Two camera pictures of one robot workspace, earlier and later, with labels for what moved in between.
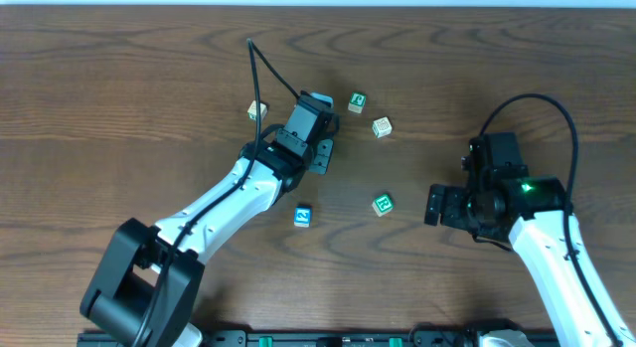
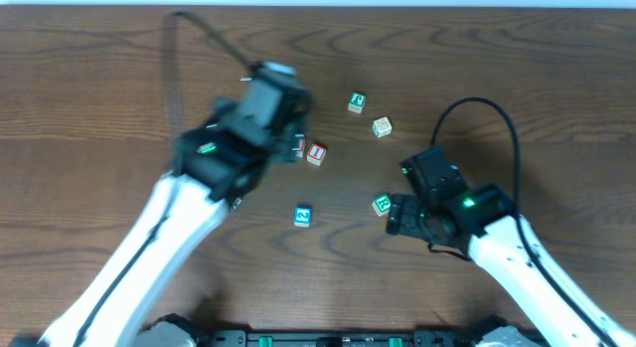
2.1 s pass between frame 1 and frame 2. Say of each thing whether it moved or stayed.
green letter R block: stayed
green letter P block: stayed
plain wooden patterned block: stayed
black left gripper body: moved
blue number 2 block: stayed
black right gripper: moved
